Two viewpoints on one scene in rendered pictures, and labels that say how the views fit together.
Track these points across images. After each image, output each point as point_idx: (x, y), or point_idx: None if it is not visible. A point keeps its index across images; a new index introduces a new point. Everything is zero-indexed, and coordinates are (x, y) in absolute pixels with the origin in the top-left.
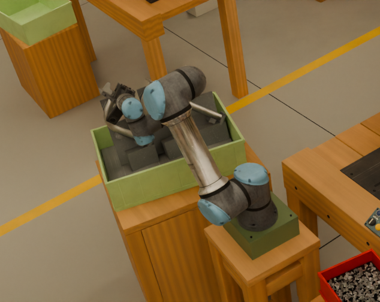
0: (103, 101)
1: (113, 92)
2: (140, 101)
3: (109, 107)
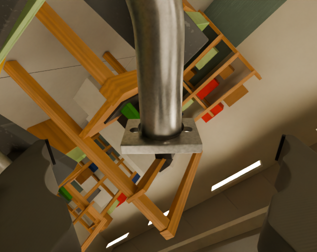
0: (189, 45)
1: (181, 150)
2: (21, 134)
3: (155, 44)
